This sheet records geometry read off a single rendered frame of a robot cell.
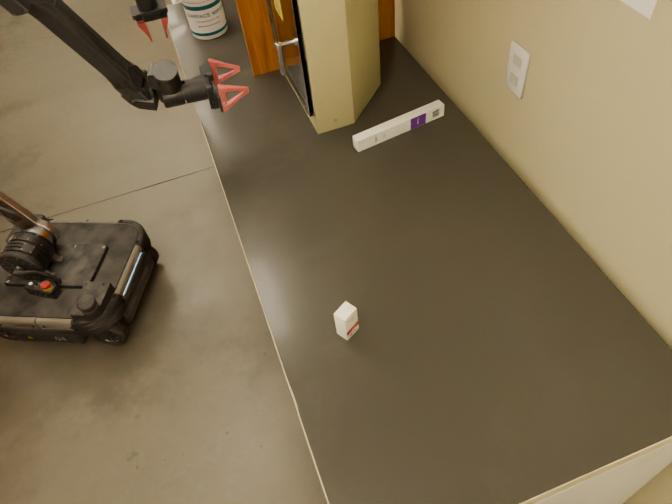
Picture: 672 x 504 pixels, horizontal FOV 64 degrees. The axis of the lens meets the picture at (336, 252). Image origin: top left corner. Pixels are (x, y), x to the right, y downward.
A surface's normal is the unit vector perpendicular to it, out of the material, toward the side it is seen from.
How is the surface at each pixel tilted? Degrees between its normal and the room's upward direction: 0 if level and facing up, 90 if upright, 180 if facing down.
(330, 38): 90
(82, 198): 0
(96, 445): 0
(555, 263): 0
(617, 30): 90
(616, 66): 90
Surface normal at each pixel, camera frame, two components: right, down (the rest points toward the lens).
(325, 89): 0.34, 0.71
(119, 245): -0.09, -0.63
